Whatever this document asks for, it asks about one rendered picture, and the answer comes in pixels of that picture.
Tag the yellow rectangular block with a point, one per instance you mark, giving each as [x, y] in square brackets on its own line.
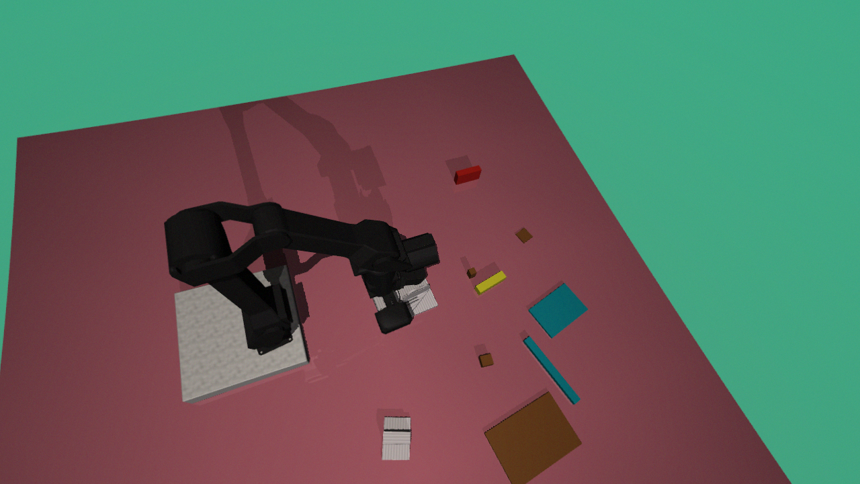
[490, 282]

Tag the brown flat square plate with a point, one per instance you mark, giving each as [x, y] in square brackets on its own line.
[533, 439]

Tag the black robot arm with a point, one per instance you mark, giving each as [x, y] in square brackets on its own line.
[199, 253]

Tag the teal flat bar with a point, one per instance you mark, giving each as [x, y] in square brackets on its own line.
[551, 370]

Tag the teal flat rectangular plate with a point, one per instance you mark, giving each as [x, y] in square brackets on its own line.
[559, 309]

